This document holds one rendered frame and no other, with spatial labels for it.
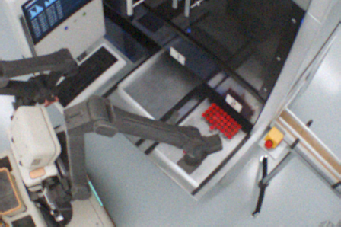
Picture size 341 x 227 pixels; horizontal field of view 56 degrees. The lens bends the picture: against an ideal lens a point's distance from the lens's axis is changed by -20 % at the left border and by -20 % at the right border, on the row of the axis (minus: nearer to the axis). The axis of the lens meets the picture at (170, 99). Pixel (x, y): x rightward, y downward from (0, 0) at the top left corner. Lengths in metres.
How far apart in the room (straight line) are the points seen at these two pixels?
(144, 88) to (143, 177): 0.90
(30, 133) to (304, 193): 2.09
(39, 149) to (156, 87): 0.82
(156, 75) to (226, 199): 1.10
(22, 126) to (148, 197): 1.45
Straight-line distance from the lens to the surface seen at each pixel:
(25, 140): 1.31
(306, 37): 1.15
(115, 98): 1.87
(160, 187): 2.61
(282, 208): 2.72
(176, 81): 1.90
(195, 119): 1.82
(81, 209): 2.33
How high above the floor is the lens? 2.52
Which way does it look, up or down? 62 degrees down
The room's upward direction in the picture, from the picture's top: 4 degrees clockwise
